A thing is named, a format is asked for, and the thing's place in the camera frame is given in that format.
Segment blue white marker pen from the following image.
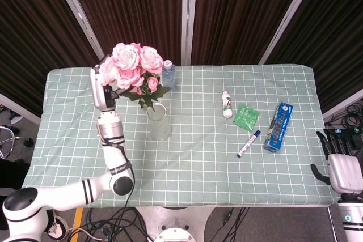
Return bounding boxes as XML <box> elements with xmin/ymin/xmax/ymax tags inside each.
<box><xmin>237</xmin><ymin>129</ymin><xmax>262</xmax><ymax>158</ymax></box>

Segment green checkered tablecloth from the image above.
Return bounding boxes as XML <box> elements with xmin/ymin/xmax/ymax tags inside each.
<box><xmin>22</xmin><ymin>65</ymin><xmax>335</xmax><ymax>209</ymax></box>

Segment blue rectangular carton box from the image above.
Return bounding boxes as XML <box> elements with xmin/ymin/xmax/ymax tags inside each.
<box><xmin>263</xmin><ymin>101</ymin><xmax>294</xmax><ymax>153</ymax></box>

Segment black electronic device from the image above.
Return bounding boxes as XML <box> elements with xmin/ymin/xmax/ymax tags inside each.
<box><xmin>326</xmin><ymin>128</ymin><xmax>363</xmax><ymax>150</ymax></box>

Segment pink artificial flower bouquet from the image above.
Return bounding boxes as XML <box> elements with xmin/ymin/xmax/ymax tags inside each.
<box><xmin>98</xmin><ymin>42</ymin><xmax>171</xmax><ymax>112</ymax></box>

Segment black white sneaker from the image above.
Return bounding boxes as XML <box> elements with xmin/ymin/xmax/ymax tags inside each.
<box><xmin>45</xmin><ymin>210</ymin><xmax>69</xmax><ymax>240</ymax></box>

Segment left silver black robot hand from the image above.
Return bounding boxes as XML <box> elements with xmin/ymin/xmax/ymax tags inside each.
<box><xmin>89</xmin><ymin>54</ymin><xmax>119</xmax><ymax>112</ymax></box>

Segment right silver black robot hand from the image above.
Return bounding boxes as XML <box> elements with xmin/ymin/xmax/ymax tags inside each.
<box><xmin>310</xmin><ymin>128</ymin><xmax>363</xmax><ymax>194</ymax></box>

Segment metal stool frame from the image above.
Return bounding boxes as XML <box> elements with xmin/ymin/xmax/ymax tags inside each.
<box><xmin>0</xmin><ymin>125</ymin><xmax>22</xmax><ymax>159</ymax></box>

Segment clear glass vase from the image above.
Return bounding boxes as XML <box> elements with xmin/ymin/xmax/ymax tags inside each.
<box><xmin>146</xmin><ymin>102</ymin><xmax>172</xmax><ymax>142</ymax></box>

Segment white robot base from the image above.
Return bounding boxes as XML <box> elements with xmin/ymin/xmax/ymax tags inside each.
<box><xmin>136</xmin><ymin>205</ymin><xmax>216</xmax><ymax>242</ymax></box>

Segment clear plastic water bottle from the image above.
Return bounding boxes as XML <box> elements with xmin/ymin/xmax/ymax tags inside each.
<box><xmin>161</xmin><ymin>60</ymin><xmax>177</xmax><ymax>92</ymax></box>

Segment black cable bundle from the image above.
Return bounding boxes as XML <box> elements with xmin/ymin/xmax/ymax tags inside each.
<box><xmin>326</xmin><ymin>102</ymin><xmax>363</xmax><ymax>129</ymax></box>

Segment green snack packet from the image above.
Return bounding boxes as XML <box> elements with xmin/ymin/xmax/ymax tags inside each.
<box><xmin>233</xmin><ymin>104</ymin><xmax>260</xmax><ymax>132</ymax></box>

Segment small white drink bottle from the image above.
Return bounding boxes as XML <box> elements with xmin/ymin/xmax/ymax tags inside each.
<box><xmin>221</xmin><ymin>90</ymin><xmax>234</xmax><ymax>118</ymax></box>

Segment black floor cables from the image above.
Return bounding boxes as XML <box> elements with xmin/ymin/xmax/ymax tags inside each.
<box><xmin>67</xmin><ymin>207</ymin><xmax>151</xmax><ymax>242</ymax></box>

